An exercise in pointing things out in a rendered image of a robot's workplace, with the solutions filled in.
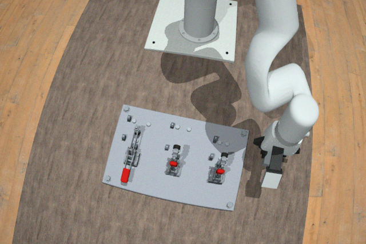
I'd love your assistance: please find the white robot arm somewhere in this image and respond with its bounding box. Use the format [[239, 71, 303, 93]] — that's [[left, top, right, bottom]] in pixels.
[[179, 0, 319, 189]]

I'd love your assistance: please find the grey toggle clamp with red handle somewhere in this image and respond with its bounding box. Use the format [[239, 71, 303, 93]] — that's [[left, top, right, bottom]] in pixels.
[[165, 145, 182, 177]]

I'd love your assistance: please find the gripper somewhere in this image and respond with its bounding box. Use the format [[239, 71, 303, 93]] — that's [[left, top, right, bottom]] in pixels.
[[253, 121, 303, 159]]

